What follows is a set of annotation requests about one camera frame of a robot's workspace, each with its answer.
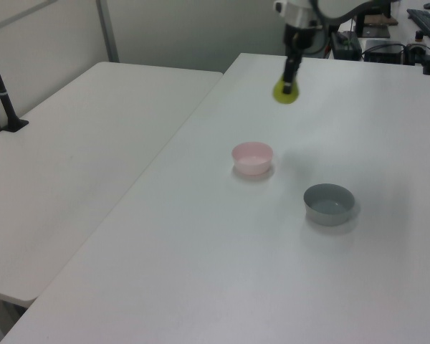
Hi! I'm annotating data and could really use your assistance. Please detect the black electronics box green cable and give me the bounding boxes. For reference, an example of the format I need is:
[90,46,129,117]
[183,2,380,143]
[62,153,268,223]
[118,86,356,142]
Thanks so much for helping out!
[330,30,362,61]

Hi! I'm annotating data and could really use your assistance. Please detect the dark laptop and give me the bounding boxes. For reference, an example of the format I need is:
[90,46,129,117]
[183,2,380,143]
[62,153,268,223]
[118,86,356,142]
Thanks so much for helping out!
[360,23,392,39]

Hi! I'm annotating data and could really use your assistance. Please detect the pink bowl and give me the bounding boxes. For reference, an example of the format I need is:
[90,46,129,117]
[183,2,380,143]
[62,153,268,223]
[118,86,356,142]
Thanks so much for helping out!
[231,141,274,176]

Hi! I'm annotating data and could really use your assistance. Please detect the green pear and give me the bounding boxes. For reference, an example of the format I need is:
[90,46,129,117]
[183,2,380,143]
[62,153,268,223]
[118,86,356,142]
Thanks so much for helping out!
[272,75,301,105]

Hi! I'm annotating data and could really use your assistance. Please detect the white side table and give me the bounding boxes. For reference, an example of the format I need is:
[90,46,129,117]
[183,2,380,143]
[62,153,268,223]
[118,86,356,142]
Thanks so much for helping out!
[0,61,224,304]

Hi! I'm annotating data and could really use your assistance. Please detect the black controller box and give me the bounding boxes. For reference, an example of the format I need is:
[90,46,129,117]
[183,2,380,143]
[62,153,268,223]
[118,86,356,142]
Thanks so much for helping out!
[363,39,406,65]

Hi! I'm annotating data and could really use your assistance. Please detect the grey partition frame post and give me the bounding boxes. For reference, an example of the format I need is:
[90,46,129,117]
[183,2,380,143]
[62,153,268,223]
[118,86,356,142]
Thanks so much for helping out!
[95,0,120,64]

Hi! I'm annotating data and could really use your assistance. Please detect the black keyboard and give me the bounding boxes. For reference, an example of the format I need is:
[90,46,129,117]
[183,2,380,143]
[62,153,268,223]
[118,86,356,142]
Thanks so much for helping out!
[406,8,430,37]

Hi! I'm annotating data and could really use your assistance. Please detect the grey bowl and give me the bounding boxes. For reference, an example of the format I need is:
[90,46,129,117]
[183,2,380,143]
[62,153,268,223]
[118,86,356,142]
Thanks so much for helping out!
[303,183,356,227]

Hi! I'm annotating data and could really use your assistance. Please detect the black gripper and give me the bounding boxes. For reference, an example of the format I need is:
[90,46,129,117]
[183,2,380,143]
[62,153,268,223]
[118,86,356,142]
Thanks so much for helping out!
[283,24,315,95]

